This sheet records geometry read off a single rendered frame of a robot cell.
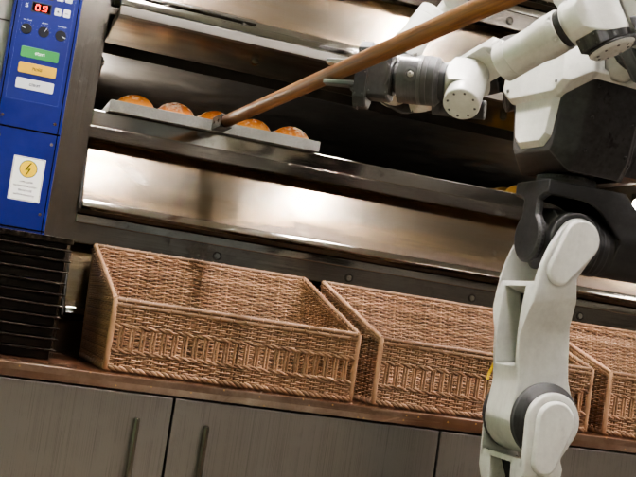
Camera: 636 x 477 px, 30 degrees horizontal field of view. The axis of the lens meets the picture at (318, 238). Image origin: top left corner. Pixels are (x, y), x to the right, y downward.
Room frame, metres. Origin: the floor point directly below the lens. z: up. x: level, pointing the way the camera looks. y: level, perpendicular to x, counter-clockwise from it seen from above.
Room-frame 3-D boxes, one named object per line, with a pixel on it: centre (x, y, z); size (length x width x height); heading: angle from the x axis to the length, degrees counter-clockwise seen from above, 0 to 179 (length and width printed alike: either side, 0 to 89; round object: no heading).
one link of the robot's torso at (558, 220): (2.35, -0.48, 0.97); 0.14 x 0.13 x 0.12; 19
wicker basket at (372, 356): (2.94, -0.36, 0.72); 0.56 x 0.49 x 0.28; 108
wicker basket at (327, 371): (2.75, 0.21, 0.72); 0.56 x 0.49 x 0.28; 108
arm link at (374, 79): (2.10, -0.09, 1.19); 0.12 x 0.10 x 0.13; 75
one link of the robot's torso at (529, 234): (2.37, -0.54, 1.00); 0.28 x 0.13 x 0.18; 109
